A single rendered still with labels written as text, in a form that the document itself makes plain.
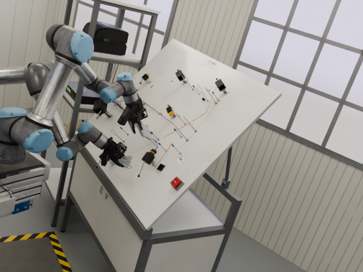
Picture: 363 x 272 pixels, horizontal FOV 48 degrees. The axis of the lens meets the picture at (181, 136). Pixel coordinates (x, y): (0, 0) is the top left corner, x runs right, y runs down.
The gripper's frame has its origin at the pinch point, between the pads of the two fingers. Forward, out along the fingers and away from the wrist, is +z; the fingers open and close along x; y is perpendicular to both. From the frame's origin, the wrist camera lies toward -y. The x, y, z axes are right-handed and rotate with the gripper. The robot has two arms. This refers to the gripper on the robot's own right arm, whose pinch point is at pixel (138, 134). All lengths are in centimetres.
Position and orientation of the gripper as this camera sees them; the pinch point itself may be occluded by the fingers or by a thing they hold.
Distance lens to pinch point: 222.7
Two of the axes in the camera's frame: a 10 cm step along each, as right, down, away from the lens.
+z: 2.1, 8.4, 4.9
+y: 7.2, -4.7, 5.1
